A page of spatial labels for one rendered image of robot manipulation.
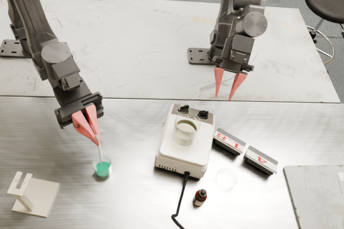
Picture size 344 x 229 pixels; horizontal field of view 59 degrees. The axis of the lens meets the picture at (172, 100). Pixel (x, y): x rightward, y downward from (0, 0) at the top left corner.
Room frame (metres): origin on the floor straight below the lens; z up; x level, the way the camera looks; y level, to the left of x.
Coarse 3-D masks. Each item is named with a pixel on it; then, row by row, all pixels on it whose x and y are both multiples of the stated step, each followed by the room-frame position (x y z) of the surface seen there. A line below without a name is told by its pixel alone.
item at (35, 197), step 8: (16, 176) 0.18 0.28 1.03; (16, 184) 0.17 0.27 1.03; (24, 184) 0.17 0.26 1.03; (32, 184) 0.21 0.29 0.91; (40, 184) 0.21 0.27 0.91; (48, 184) 0.21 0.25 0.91; (56, 184) 0.22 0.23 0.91; (8, 192) 0.15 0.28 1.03; (16, 192) 0.15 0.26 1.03; (24, 192) 0.16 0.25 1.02; (32, 192) 0.19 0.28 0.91; (40, 192) 0.19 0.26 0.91; (48, 192) 0.20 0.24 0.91; (56, 192) 0.20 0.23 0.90; (16, 200) 0.16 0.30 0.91; (24, 200) 0.15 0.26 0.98; (32, 200) 0.17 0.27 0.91; (40, 200) 0.17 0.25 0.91; (48, 200) 0.18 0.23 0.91; (16, 208) 0.15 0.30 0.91; (24, 208) 0.15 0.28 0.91; (32, 208) 0.15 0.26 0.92; (40, 208) 0.16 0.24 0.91; (48, 208) 0.16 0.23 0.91
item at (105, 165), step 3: (102, 162) 0.29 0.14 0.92; (105, 162) 0.29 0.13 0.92; (96, 165) 0.28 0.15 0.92; (99, 165) 0.28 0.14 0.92; (102, 165) 0.28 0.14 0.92; (105, 165) 0.28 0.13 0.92; (108, 165) 0.29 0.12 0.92; (96, 168) 0.27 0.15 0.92; (99, 168) 0.27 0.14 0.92; (102, 168) 0.28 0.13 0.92; (105, 168) 0.28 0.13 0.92; (108, 168) 0.28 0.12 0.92
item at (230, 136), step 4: (220, 128) 0.47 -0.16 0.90; (216, 132) 0.45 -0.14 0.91; (220, 132) 0.46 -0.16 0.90; (224, 132) 0.46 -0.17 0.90; (228, 136) 0.45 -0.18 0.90; (232, 136) 0.46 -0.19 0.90; (216, 140) 0.42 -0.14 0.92; (220, 140) 0.41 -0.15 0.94; (232, 140) 0.44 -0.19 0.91; (236, 140) 0.45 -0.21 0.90; (240, 140) 0.45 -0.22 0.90; (220, 144) 0.42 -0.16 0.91; (224, 144) 0.41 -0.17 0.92; (240, 144) 0.44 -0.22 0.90; (244, 144) 0.44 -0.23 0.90; (228, 148) 0.41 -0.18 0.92; (232, 148) 0.40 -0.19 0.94; (232, 152) 0.40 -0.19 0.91; (236, 152) 0.41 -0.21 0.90; (240, 152) 0.39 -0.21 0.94
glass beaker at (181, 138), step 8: (184, 112) 0.40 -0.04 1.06; (192, 112) 0.40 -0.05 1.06; (176, 120) 0.38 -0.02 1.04; (192, 120) 0.40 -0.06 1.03; (200, 120) 0.38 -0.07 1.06; (176, 128) 0.35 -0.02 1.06; (176, 136) 0.35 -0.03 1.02; (184, 136) 0.34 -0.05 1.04; (192, 136) 0.35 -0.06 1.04; (176, 144) 0.35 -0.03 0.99; (184, 144) 0.34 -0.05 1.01
